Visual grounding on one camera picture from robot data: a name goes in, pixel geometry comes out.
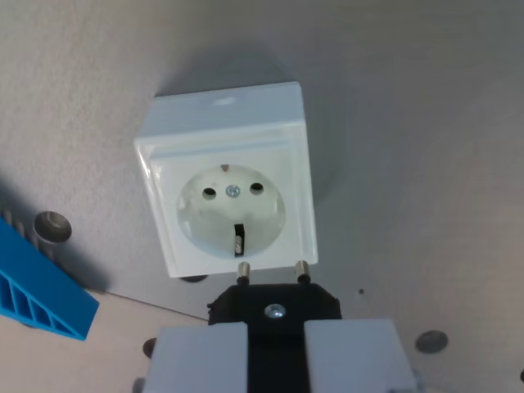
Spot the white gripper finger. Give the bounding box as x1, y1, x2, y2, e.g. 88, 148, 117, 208
143, 322, 250, 393
304, 318, 419, 393

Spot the black two-pin power plug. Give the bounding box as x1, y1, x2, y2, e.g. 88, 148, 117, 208
206, 260, 343, 393

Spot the blue ribbed plastic wedge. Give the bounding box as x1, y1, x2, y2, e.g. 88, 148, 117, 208
0, 213, 101, 342

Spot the white wall socket box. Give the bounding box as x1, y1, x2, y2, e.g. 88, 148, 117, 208
133, 81, 319, 280

